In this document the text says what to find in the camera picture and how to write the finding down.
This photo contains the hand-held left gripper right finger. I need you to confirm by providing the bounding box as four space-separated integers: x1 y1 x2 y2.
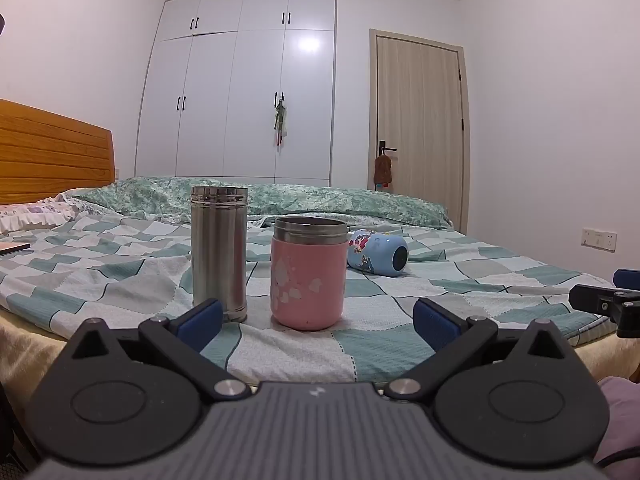
387 297 577 404

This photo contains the green floral quilt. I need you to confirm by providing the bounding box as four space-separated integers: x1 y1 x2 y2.
67 176 454 231

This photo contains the tall stainless steel cup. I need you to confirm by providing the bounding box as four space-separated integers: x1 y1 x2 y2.
191 186 249 324

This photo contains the floral ruffled pillow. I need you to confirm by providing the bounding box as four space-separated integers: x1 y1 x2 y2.
0 195 82 234

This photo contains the white wall socket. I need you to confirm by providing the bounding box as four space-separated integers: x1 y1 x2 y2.
581 227 618 251

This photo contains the green checkered bedsheet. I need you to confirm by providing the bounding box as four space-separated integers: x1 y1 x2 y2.
0 209 619 387

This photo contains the green hanging ornament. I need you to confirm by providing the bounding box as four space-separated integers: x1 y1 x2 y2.
273 94 290 149

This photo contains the white wardrobe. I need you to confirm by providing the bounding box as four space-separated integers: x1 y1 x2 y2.
134 0 337 187

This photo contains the person's pink clothing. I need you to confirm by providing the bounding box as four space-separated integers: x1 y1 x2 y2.
594 375 640 467

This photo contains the beige mattress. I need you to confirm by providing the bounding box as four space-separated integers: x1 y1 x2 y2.
0 309 623 391

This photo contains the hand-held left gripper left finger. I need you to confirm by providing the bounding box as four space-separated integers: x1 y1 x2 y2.
65 299 252 404

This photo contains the brown hanging pouch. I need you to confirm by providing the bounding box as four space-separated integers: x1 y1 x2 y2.
373 152 393 191

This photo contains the blue cartoon print cup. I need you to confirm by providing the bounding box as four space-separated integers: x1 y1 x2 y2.
346 228 409 279

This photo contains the light wooden door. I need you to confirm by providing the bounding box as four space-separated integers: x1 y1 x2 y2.
369 28 471 235

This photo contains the pink steel-rimmed cup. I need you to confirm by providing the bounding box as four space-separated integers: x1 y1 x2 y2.
270 216 349 332

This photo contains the wooden headboard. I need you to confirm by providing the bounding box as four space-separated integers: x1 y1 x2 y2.
0 99 115 206

